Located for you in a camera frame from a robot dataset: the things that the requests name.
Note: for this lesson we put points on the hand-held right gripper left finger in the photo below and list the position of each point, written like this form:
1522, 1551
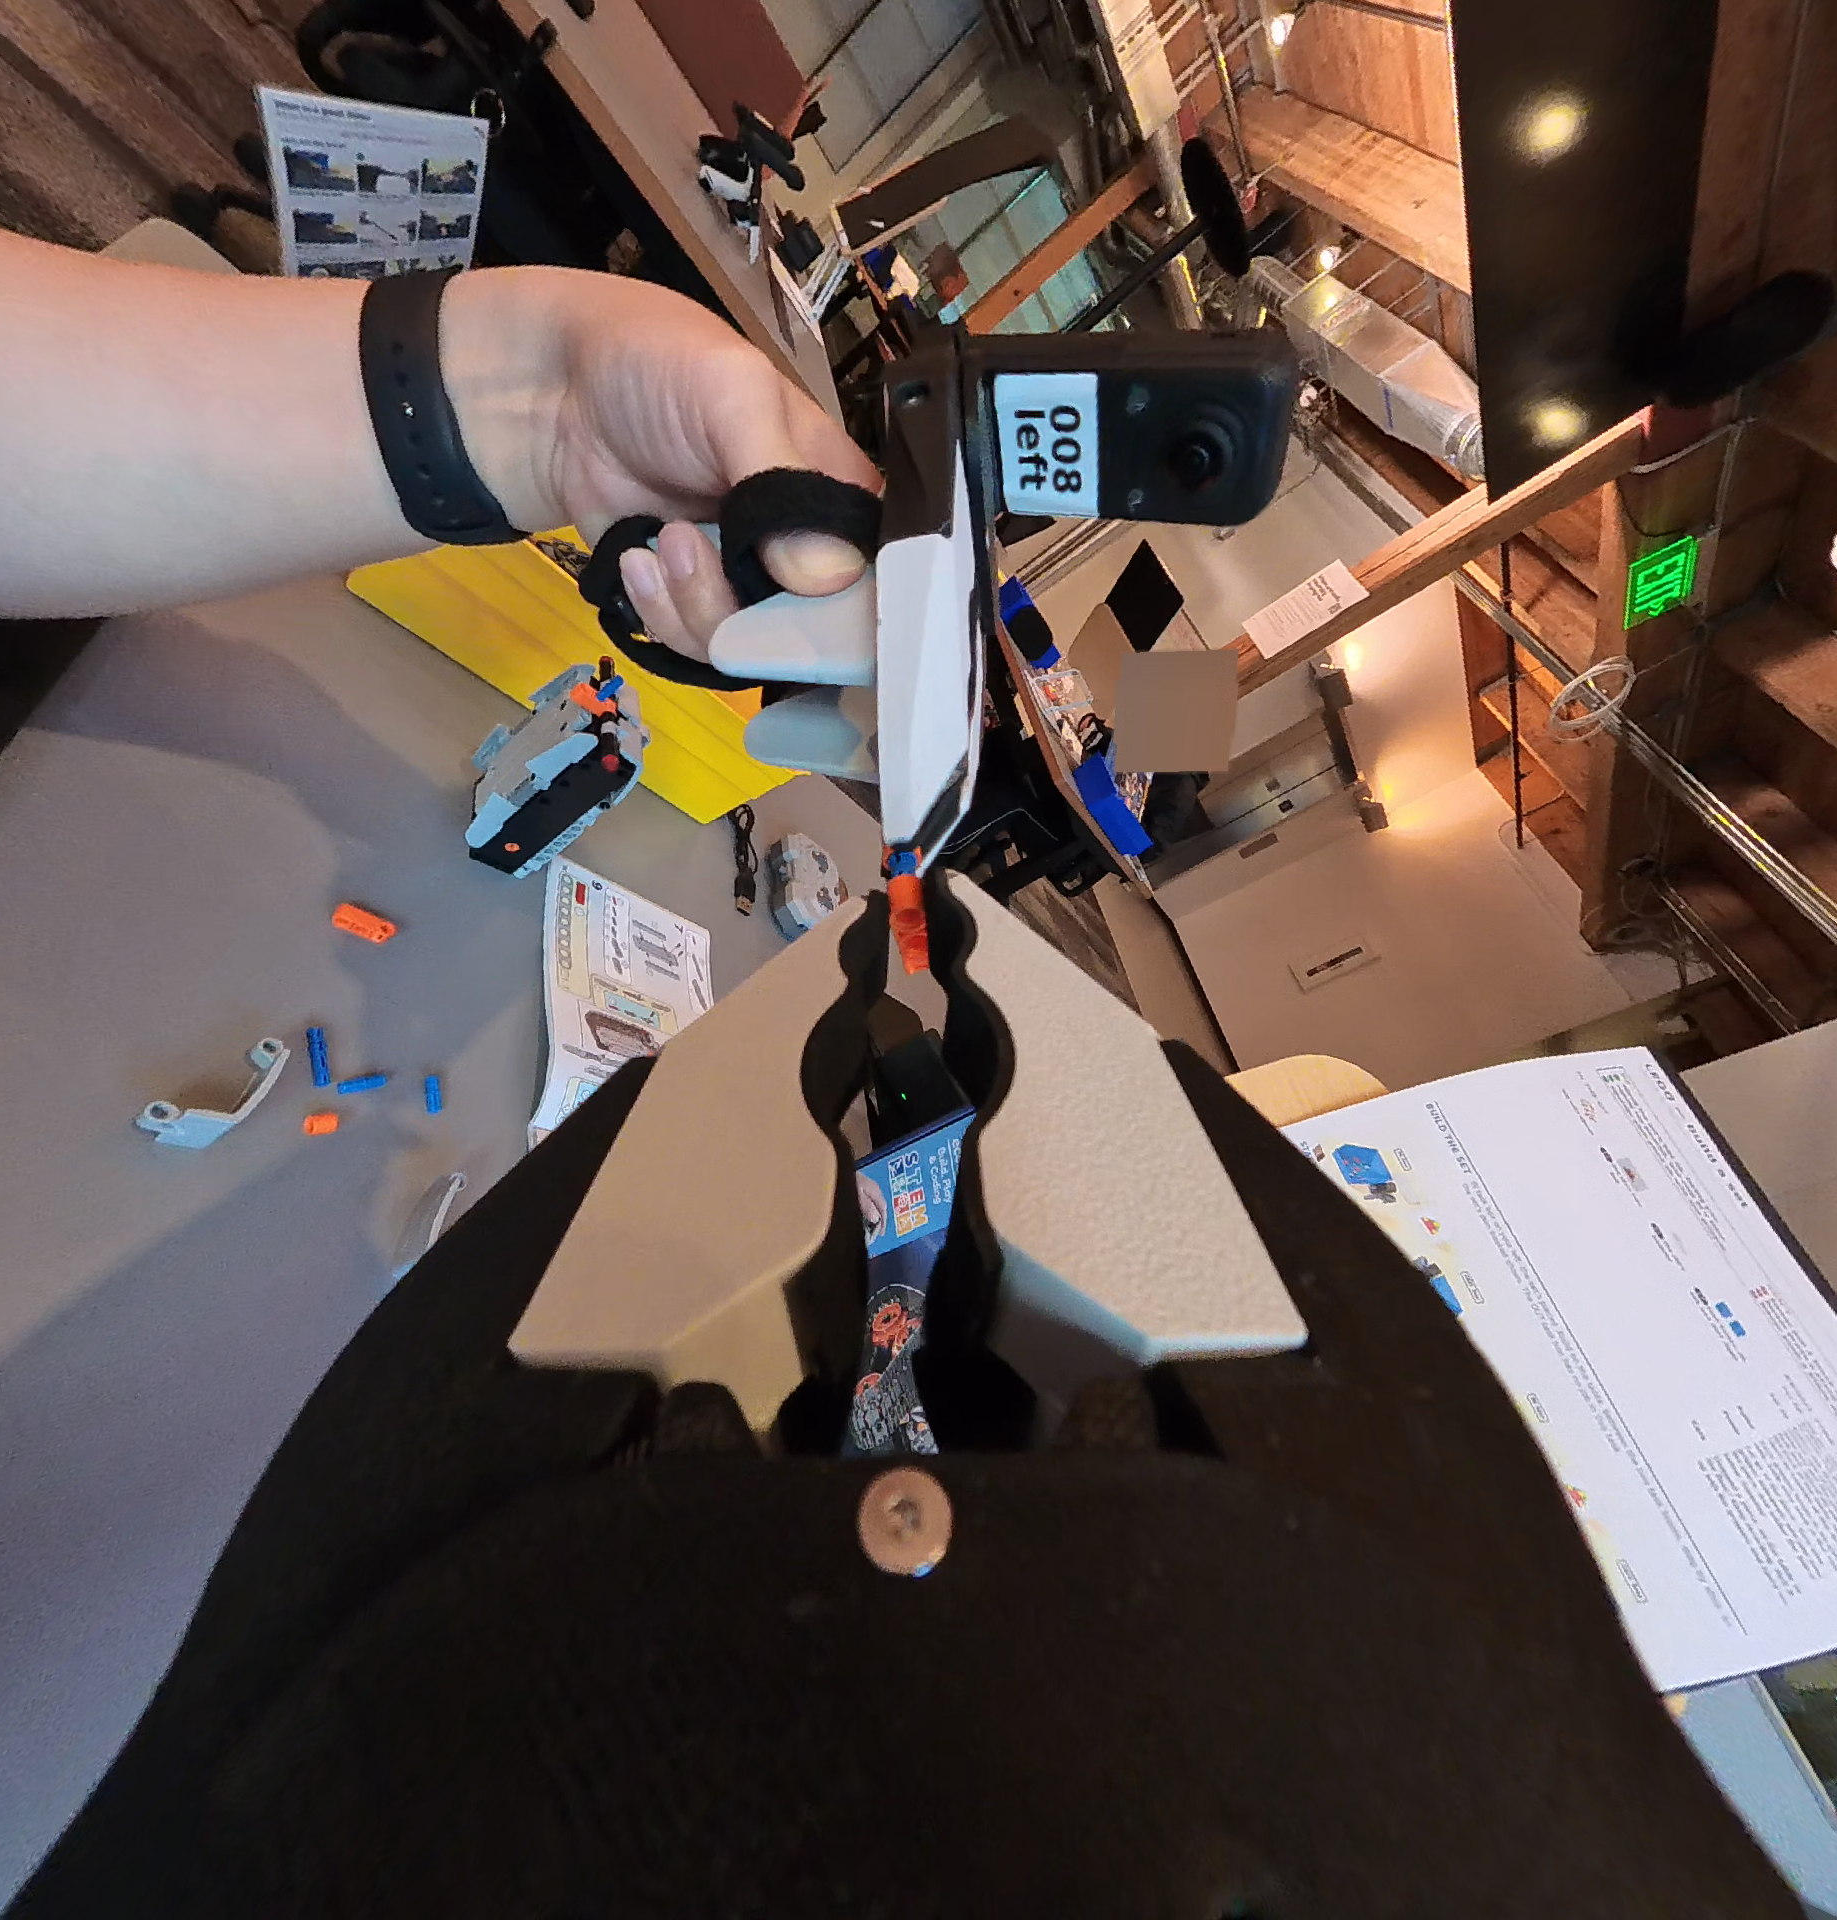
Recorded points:
709, 1200

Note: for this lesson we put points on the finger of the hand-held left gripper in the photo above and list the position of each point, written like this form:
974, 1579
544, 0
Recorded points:
924, 675
986, 644

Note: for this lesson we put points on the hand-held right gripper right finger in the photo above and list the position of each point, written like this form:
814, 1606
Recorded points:
1130, 1200

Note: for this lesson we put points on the orange connector brick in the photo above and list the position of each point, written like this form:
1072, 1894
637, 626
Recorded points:
906, 918

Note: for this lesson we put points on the person's left forearm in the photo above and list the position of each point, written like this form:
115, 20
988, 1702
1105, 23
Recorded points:
153, 434

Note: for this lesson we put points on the white printed task sheet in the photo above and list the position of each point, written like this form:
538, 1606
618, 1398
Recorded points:
1608, 1351

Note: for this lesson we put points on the grey desk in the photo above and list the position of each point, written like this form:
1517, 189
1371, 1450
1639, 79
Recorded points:
182, 1351

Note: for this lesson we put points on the person's left hand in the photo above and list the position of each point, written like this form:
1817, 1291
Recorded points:
602, 405

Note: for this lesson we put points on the blue plastic bin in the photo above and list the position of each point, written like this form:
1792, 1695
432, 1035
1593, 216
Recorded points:
1021, 615
1117, 802

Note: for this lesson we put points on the beige cardboard divider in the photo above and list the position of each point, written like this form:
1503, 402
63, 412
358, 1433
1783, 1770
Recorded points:
1099, 653

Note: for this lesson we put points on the long background workbench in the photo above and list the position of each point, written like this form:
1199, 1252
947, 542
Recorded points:
1060, 781

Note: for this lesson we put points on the black monitor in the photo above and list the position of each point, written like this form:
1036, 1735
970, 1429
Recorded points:
1148, 593

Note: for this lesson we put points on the blue toy box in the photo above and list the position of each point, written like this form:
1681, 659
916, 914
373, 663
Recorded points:
894, 1200

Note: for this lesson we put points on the pale wooden board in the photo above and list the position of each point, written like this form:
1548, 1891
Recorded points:
1307, 1083

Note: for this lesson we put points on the instruction booklet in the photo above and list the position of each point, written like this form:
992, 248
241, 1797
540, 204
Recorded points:
618, 975

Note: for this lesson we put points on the grey motor block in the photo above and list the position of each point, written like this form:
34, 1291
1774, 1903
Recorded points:
804, 888

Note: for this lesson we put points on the black box with green light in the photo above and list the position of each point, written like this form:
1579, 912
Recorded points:
919, 1073

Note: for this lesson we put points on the white paper notice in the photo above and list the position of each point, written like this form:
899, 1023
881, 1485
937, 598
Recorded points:
1306, 608

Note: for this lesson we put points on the spare gripper device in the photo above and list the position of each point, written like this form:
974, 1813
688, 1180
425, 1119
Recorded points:
730, 172

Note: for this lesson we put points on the long pale background table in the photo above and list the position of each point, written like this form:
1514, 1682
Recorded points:
663, 134

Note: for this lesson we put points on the grey black brick model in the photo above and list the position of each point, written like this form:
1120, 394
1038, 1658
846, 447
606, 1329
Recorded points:
542, 794

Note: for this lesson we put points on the small orange brick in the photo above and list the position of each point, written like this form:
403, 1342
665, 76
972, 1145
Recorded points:
363, 924

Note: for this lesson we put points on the yellow plastic parts bin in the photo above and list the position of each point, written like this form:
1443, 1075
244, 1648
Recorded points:
482, 615

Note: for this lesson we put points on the black wrist band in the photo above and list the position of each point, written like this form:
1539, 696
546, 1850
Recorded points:
408, 420

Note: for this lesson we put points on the pale grey curved brick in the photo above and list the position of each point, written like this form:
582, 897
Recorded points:
198, 1122

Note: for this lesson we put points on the printed photo poster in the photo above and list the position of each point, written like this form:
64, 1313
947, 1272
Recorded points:
370, 180

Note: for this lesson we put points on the large black screen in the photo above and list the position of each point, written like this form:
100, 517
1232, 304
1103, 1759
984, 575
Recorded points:
1578, 301

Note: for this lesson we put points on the green exit sign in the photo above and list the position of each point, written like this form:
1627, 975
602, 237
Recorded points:
1661, 584

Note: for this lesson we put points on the printed photo sheet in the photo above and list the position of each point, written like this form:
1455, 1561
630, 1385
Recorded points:
1834, 1725

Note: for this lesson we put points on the white wall vent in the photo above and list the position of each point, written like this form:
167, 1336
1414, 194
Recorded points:
1332, 964

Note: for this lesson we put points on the metal wall fixture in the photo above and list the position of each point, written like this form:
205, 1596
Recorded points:
1345, 750

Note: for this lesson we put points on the rectangular silver air duct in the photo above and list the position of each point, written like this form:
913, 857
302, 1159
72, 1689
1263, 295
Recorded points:
1384, 360

